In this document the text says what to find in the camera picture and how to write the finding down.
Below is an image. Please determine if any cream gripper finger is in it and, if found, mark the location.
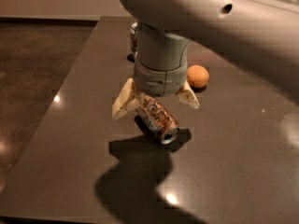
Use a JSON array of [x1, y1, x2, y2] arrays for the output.
[[112, 78, 144, 120], [176, 81, 200, 109]]

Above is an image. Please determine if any orange soda can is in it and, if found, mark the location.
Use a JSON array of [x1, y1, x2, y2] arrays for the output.
[[135, 95, 179, 145]]

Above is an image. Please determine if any orange fruit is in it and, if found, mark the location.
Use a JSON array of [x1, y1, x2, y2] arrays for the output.
[[187, 65, 209, 89]]

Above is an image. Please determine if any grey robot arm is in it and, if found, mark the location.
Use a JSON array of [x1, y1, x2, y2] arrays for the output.
[[112, 0, 299, 119]]

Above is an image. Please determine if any green white soda can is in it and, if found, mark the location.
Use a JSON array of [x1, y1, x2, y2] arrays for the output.
[[130, 22, 137, 55]]

